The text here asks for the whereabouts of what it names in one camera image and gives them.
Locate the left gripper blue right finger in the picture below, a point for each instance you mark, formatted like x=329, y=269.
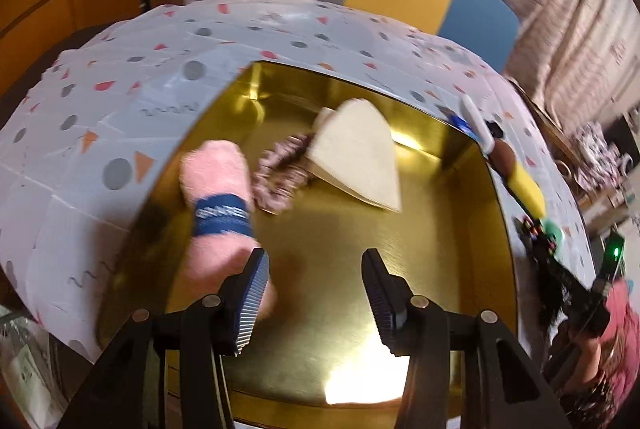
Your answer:
x=388, y=296

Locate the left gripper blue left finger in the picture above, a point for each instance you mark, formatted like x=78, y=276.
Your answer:
x=241, y=296

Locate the pink towel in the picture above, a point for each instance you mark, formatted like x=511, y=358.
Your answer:
x=215, y=181

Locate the pink satin scrunchie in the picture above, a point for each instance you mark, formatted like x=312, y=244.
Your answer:
x=281, y=171

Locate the cream knit cloth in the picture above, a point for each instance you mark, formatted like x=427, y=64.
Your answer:
x=352, y=148

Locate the yellow sponge block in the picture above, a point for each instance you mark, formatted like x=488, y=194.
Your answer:
x=527, y=192

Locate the green silicone puff holder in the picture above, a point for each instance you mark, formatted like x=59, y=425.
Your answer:
x=554, y=232

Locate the brown makeup sponge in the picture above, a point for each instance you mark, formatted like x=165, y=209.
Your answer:
x=502, y=158

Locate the blue tissue pack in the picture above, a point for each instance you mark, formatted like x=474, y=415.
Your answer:
x=461, y=125

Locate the white foam sponge bar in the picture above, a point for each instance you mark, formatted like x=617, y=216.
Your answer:
x=471, y=114

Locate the black scrunchie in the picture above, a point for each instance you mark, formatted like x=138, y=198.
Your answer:
x=495, y=130

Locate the gold metal tin box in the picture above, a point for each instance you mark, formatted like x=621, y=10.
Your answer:
x=317, y=360

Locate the patterned white tablecloth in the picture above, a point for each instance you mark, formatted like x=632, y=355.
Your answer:
x=83, y=149

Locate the crumpled clothes pile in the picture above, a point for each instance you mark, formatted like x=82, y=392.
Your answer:
x=603, y=165

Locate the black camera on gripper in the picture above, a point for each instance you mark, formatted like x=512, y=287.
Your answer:
x=612, y=264

